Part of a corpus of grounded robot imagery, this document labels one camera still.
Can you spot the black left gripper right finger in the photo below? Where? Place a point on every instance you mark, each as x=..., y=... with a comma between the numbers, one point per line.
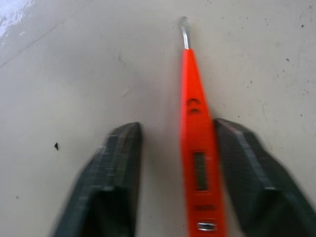
x=251, y=177

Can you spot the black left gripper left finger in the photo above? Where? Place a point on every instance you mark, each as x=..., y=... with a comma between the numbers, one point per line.
x=111, y=177

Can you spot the orange voltage tester pen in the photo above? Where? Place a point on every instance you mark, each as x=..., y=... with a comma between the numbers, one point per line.
x=195, y=86

